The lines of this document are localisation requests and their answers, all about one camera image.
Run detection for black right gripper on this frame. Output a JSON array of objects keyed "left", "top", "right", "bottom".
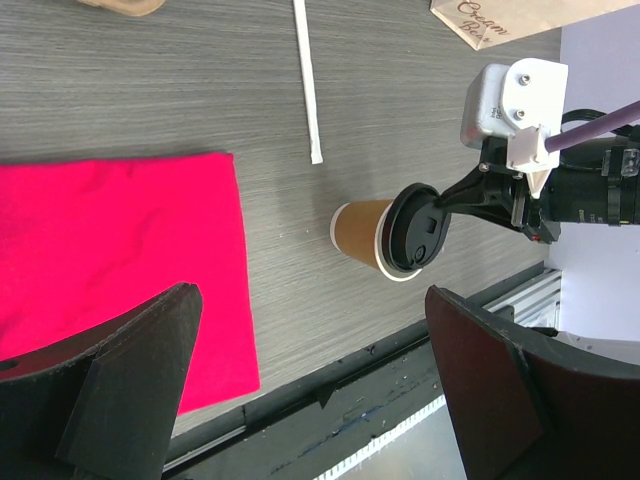
[{"left": 435, "top": 137, "right": 561, "bottom": 244}]

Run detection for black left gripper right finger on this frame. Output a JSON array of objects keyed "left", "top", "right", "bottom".
[{"left": 425, "top": 286, "right": 639, "bottom": 479}]

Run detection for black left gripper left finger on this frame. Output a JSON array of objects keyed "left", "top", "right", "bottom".
[{"left": 1, "top": 283, "right": 203, "bottom": 479}]

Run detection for brown paper coffee cup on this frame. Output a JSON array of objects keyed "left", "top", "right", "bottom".
[{"left": 329, "top": 199, "right": 422, "bottom": 283}]

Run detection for brown paper takeout bag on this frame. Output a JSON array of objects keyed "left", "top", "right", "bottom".
[{"left": 430, "top": 0, "right": 639, "bottom": 51}]

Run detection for brown cardboard cup carrier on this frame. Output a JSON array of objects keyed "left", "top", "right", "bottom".
[{"left": 80, "top": 0, "right": 165, "bottom": 17}]

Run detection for black plastic cup lid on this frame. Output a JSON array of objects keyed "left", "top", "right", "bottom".
[{"left": 382, "top": 183, "right": 451, "bottom": 273}]

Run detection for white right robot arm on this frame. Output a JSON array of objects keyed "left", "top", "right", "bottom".
[{"left": 436, "top": 125, "right": 639, "bottom": 244}]

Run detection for red folded cloth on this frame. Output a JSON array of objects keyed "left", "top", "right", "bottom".
[{"left": 1, "top": 153, "right": 260, "bottom": 413}]

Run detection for white wrapped straw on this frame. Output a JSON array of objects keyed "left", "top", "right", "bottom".
[{"left": 293, "top": 0, "right": 323, "bottom": 165}]

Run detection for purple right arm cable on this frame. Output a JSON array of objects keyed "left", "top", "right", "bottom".
[{"left": 542, "top": 99, "right": 640, "bottom": 154}]

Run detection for white slotted cable duct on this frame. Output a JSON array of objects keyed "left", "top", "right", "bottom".
[{"left": 314, "top": 394, "right": 451, "bottom": 480}]

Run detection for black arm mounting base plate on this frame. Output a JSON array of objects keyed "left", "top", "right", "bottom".
[{"left": 163, "top": 261, "right": 544, "bottom": 479}]

